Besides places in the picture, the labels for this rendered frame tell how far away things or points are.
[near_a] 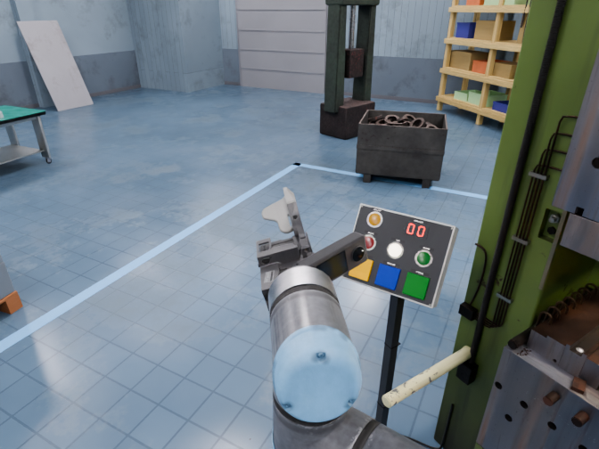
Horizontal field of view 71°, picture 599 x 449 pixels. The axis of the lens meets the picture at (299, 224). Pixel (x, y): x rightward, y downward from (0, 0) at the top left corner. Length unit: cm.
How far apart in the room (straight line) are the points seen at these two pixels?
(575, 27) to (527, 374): 96
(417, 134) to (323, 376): 446
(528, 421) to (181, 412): 160
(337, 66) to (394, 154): 214
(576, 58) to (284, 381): 117
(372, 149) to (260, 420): 338
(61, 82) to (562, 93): 952
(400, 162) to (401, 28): 538
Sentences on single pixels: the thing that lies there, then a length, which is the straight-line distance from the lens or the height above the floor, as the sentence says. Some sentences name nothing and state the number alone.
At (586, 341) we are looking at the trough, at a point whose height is 99.
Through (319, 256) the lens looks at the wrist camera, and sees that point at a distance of 60.
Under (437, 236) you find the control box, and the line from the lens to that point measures 146.
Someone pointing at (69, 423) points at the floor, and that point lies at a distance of 257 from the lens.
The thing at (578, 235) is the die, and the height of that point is 131.
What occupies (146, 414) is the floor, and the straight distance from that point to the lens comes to 246.
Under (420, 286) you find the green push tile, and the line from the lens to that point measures 145.
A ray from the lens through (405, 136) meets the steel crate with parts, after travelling 483.
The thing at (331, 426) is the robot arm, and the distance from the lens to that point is 51.
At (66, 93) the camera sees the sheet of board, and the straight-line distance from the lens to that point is 1012.
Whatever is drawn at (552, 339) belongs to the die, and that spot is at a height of 99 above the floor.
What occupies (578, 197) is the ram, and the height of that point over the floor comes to 141.
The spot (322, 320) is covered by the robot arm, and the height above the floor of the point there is 153.
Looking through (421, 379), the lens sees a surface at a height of 64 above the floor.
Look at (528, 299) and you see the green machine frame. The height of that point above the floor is 97.
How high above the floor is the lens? 183
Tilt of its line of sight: 27 degrees down
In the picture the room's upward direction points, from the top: straight up
